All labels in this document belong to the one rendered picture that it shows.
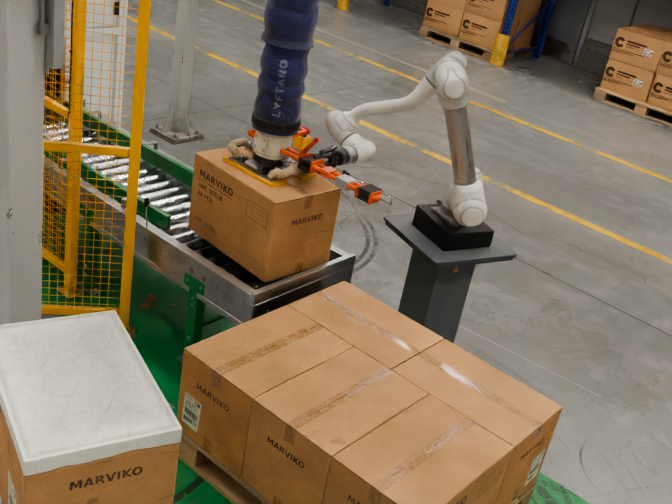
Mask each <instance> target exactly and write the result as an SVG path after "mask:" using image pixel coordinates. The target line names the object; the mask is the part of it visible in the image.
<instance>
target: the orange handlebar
mask: <svg viewBox="0 0 672 504"><path fill-rule="evenodd" d="M255 132H256V130H249V131H248V135H249V136H250V137H252V138H254V136H255ZM304 135H307V130H306V129H304V128H302V127H300V129H299V132H298V133H297V134H295V135H293V138H294V137H299V136H304ZM280 152H281V153H283V154H285V155H286V156H288V157H290V158H292V159H294V160H296V161H298V158H299V156H297V155H295V154H293V153H291V152H289V151H287V150H285V149H283V148H281V149H280ZM313 170H315V171H317V172H319V173H320V174H319V175H321V176H323V177H325V178H326V179H329V178H330V179H332V180H334V181H335V180H336V176H340V175H342V174H340V173H338V172H336V171H338V170H336V169H334V168H332V167H330V166H329V167H327V166H325V165H323V164H320V165H319V167H318V166H316V165H314V166H313ZM360 185H361V184H360V183H358V182H356V181H355V182H354V183H353V185H352V184H350V183H348V185H347V188H349V189H351V190H353V191H355V190H356V186H360ZM380 199H381V195H380V194H379V195H377V196H373V197H372V201H379V200H380Z"/></svg>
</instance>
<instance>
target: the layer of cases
mask: <svg viewBox="0 0 672 504"><path fill-rule="evenodd" d="M562 408H563V407H562V406H560V405H559V404H557V403H555V402H553V401H552V400H550V399H548V398H546V397H545V396H543V395H541V394H540V393H538V392H536V391H534V390H533V389H531V388H529V387H527V386H526V385H524V384H522V383H521V382H519V381H517V380H515V379H514V378H512V377H510V376H508V375H507V374H505V373H503V372H502V371H500V370H498V369H496V368H495V367H493V366H491V365H489V364H488V363H486V362H484V361H483V360H481V359H479V358H477V357H476V356H474V355H472V354H470V353H469V352H467V351H465V350H464V349H462V348H460V347H458V346H457V345H455V344H453V343H451V342H450V341H448V340H446V339H444V338H443V337H441V336H439V335H438V334H436V333H434V332H432V331H431V330H429V329H427V328H426V327H424V326H422V325H420V324H419V323H417V322H415V321H413V320H412V319H410V318H408V317H407V316H405V315H403V314H401V313H400V312H398V311H396V310H394V309H393V308H391V307H389V306H388V305H386V304H384V303H382V302H381V301H379V300H377V299H375V298H374V297H372V296H370V295H369V294H367V293H365V292H363V291H362V290H360V289H358V288H356V287H355V286H353V285H351V284H350V283H348V282H346V281H343V282H340V283H338V284H335V285H333V286H331V287H328V288H326V289H324V290H321V291H319V292H316V293H314V294H312V295H309V296H307V297H305V298H302V299H300V300H297V301H295V302H293V303H290V304H288V305H286V306H283V307H281V308H278V309H276V310H274V311H271V312H269V313H267V314H264V315H262V316H259V317H257V318H255V319H252V320H250V321H248V322H245V323H243V324H240V325H238V326H236V327H233V328H231V329H229V330H226V331H224V332H221V333H219V334H217V335H214V336H212V337H210V338H207V339H205V340H202V341H200V342H198V343H195V344H193V345H191V346H188V347H186V348H184V355H183V365H182V374H181V384H180V393H179V402H178V412H177V420H178V422H179V424H180V426H181V427H182V432H183V433H185V434H186V435H187V436H188V437H190V438H191V439H192V440H193V441H195V442H196V443H197V444H198V445H199V446H201V447H202V448H203V449H204V450H206V451H207V452H208V453H209V454H211V455H212V456H213V457H214V458H215V459H217V460H218V461H219V462H220V463H222V464H223V465H224V466H225V467H227V468H228V469H229V470H230V471H231V472H233V473H234V474H235V475H236V476H238V477H239V478H241V480H243V481H244V482H245V483H246V484H247V485H249V486H250V487H251V488H252V489H254V490H255V491H256V492H257V493H259V494H260V495H261V496H262V497H263V498H265V499H266V500H267V501H268V502H270V503H271V504H511V503H512V502H513V501H514V500H516V499H517V498H518V497H519V496H520V495H521V494H522V493H523V492H524V491H525V490H526V489H528V488H529V487H530V486H531V485H532V484H533V483H534V482H535V481H536V480H537V477H538V475H539V472H540V469H541V466H542V464H543V461H544V458H545V455H546V452H547V450H548V447H549V444H550V441H551V439H552V436H553V433H554V430H555V428H556V425H557V422H558V419H559V417H560V414H561V411H562Z"/></svg>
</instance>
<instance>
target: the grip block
mask: <svg viewBox="0 0 672 504"><path fill-rule="evenodd" d="M312 154H313V153H307V154H303V155H299V158H298V165H297V168H299V169H301V170H303V171H305V172H307V173H309V174H313V173H317V171H315V170H313V166H314V165H316V166H318V167H319V165H320V164H323V165H324V160H325V159H323V158H321V159H320V160H316V161H312V162H311V163H310V162H309V161H307V159H309V158H313V157H314V156H315V154H313V156H312Z"/></svg>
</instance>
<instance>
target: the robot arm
mask: <svg viewBox="0 0 672 504"><path fill-rule="evenodd" d="M466 65H467V59H466V58H465V57H464V56H463V55H462V54H461V53H460V52H459V51H454V52H451V53H449V54H447V55H445V56H444V57H443V58H442V59H440V60H439V61H438V62H437V63H436V64H435V65H434V66H433V67H432V68H431V69H430V70H429V71H428V73H427V74H426V75H425V76H424V77H423V79H422V80H421V81H420V83H419V84H418V85H417V87H416V88H415V89H414V90H413V92H412V93H411V94H409V95H408V96H406V97H404V98H400V99H393V100H385V101H377V102H370V103H365V104H362V105H360V106H358V107H356V108H354V109H353V110H351V111H348V112H346V111H344V112H343V113H342V112H341V111H340V110H332V111H330V112H329V113H328V114H327V116H326V119H325V123H326V126H327V129H328V131H329V132H330V134H331V135H332V137H333V138H334V140H335V141H336V142H337V143H338V144H339V145H340V146H341V147H340V148H339V149H337V148H338V147H337V146H335V145H332V146H331V147H328V148H325V149H322V150H320V151H319V154H318V153H317V154H316V155H315V156H314V157H313V158H309V159H307V161H309V162H310V163H311V162H312V161H316V160H320V159H321V158H328V161H326V162H325V163H324V165H325V166H327V167H329V166H330V167H332V168H335V167H336V166H341V165H344V166H346V165H350V164H360V163H363V162H366V161H368V160H370V159H371V158H372V157H373V156H374V155H375V153H376V147H375V145H374V143H372V142H371V141H369V140H365V139H364V138H362V137H361V136H360V135H359V134H358V133H357V129H358V127H359V121H360V120H361V119H362V118H363V117H364V116H366V115H369V114H379V113H392V112H402V111H407V110H410V109H413V108H415V107H417V106H419V105H420V104H422V103H423V102H425V101H426V100H428V99H429V98H431V97H432V96H434V95H435V94H437V96H438V100H439V104H440V105H441V107H442V108H443V109H444V113H445V120H446V127H447V134H448V141H449V148H450V155H451V162H452V169H453V173H452V174H451V177H450V179H449V181H448V184H447V187H446V190H445V194H444V199H443V200H442V199H438V200H437V204H438V205H439V206H440V207H431V211H432V212H434V213H435V214H437V215H438V216H440V217H441V218H442V219H444V220H445V221H446V222H447V223H449V224H450V226H452V227H457V226H462V225H463V226H465V227H474V226H477V225H480V224H481V223H482V222H483V221H484V219H485V218H486V215H487V205H486V199H485V194H484V189H483V184H482V183H483V178H482V174H481V172H480V170H479V169H478V168H476V167H475V166H474V158H473V151H472V143H471V135H470V128H469V120H468V112H467V103H468V101H469V81H468V77H467V74H466V72H465V70H464V69H465V68H466ZM330 152H332V153H331V154H327V153H330Z"/></svg>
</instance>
